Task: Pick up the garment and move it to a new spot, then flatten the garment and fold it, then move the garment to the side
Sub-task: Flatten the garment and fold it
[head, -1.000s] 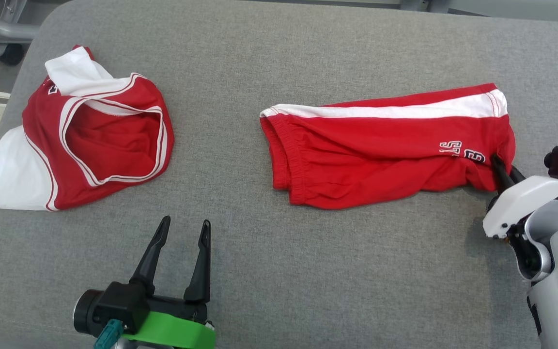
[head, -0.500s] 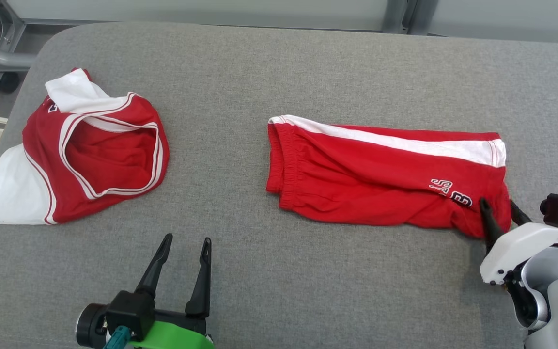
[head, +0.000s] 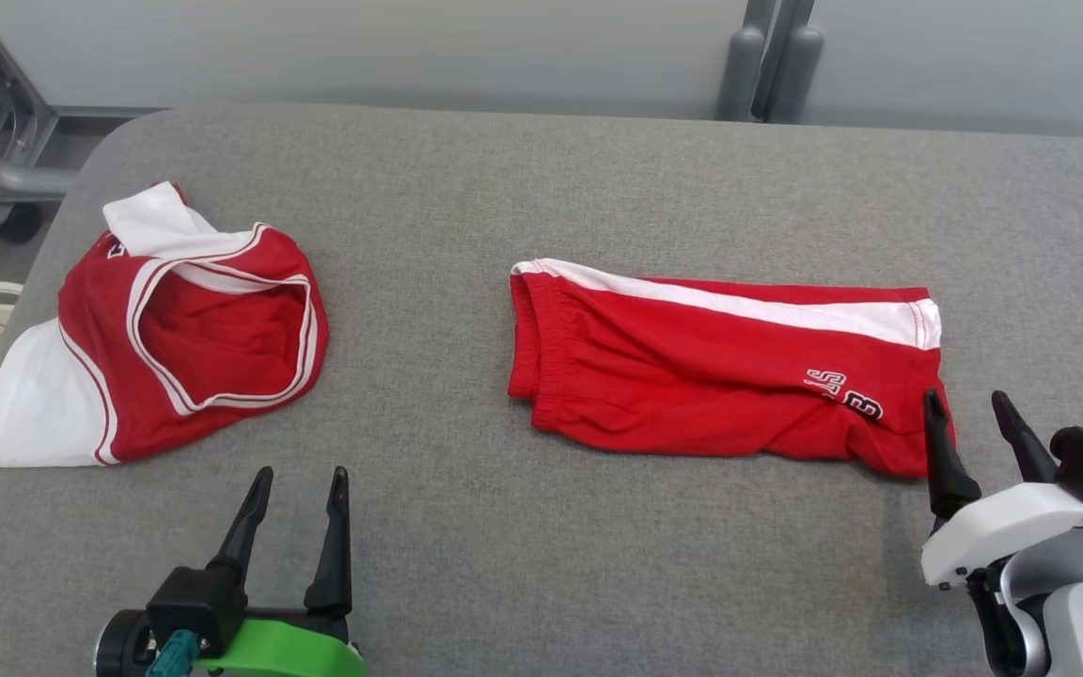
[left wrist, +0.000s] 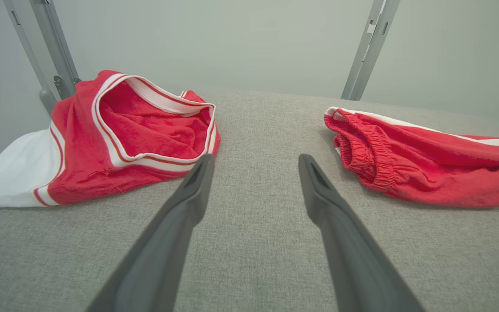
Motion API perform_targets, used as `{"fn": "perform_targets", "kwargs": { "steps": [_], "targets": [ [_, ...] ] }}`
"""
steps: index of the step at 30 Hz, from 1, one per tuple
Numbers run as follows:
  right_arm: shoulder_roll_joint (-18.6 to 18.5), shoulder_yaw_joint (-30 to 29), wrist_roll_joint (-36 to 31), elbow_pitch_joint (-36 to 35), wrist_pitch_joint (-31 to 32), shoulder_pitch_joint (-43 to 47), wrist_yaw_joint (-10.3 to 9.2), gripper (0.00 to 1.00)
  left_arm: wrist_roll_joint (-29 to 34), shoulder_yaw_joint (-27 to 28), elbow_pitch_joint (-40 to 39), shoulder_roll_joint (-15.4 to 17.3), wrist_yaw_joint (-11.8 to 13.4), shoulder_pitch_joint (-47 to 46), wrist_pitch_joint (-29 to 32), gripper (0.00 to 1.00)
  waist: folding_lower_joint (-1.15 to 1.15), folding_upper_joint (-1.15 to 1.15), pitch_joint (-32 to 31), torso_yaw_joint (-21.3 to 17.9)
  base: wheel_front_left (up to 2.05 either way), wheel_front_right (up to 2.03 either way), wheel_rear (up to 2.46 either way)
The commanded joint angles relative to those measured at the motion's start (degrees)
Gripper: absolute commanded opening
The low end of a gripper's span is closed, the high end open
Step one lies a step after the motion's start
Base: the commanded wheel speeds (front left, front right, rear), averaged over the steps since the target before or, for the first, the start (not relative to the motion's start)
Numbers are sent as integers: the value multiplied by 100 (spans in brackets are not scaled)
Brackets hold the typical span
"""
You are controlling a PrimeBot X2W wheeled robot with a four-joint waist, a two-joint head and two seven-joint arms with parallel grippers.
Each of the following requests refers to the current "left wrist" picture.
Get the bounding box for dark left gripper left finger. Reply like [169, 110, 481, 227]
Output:
[86, 154, 215, 312]

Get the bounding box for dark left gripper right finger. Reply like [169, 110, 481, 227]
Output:
[298, 154, 426, 312]

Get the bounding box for red shorts with white stripe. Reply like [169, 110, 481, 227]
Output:
[324, 106, 499, 209]

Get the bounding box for red jersey with white sleeves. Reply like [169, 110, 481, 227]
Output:
[0, 70, 221, 208]

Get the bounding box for grey fabric sofa cushion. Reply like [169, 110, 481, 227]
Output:
[0, 89, 499, 312]

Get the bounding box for grey corner post rounded foot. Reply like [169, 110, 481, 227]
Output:
[3, 0, 58, 116]

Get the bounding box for grey metal partition post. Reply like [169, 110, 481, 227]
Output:
[340, 0, 388, 100]
[348, 0, 402, 101]

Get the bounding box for grey corner post with bracket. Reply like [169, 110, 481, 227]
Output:
[31, 0, 81, 101]

